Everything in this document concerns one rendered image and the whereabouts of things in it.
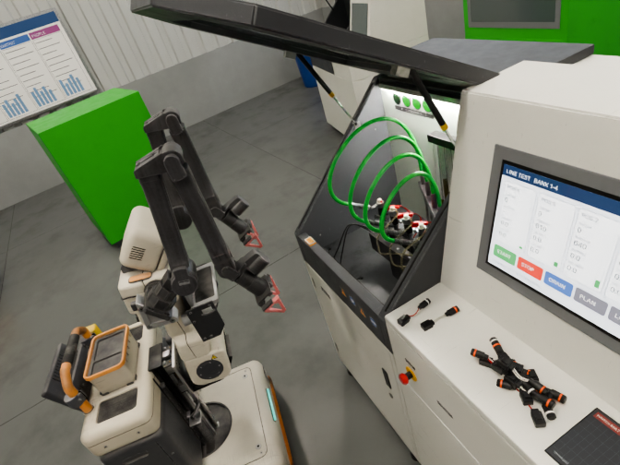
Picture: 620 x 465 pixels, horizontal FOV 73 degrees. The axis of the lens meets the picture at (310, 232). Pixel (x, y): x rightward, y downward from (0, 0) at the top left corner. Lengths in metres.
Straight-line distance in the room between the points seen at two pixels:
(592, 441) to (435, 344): 0.39
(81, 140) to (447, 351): 3.81
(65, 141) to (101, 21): 3.59
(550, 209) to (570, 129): 0.17
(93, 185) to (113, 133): 0.53
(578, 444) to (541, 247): 0.41
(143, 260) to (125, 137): 3.12
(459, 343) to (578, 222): 0.44
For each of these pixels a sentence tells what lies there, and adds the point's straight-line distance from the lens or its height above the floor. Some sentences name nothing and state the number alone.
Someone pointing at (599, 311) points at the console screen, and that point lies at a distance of 1.07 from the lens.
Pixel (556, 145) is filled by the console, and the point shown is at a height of 1.48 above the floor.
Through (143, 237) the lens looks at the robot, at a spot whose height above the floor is 1.35.
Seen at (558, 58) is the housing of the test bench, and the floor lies 1.50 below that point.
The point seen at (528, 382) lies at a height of 1.01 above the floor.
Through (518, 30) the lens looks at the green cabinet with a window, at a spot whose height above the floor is 0.95.
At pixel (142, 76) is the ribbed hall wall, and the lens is 7.74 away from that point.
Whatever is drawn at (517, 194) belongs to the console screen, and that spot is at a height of 1.35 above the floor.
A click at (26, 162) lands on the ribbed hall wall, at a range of 7.81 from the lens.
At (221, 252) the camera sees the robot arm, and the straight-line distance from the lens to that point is 1.29.
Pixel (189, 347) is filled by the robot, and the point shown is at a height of 0.87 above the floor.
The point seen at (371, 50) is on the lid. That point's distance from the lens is 0.98.
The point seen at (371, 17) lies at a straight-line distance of 4.31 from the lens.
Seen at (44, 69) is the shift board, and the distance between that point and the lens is 7.57.
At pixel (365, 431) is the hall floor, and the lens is 2.27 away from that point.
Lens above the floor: 1.94
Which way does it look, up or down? 33 degrees down
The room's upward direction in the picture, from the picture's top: 19 degrees counter-clockwise
